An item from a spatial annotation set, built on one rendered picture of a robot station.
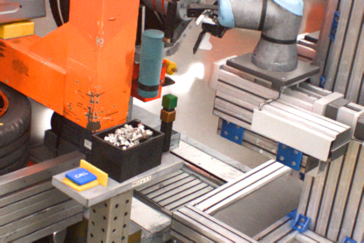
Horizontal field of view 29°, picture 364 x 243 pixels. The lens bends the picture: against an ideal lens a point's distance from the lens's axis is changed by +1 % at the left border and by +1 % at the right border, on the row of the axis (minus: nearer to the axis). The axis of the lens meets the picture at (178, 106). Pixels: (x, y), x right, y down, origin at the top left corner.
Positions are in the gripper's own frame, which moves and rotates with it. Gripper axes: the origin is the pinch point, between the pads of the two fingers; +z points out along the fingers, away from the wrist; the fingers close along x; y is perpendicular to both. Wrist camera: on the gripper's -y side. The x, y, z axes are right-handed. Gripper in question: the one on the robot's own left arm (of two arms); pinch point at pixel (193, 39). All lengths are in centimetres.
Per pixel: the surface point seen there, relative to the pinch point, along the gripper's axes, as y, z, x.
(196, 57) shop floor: -56, -141, 175
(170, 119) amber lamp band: 6.7, 28.2, 9.4
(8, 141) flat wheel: -38, 59, 15
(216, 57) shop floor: -45, -149, 177
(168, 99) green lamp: 4.3, 26.0, 2.8
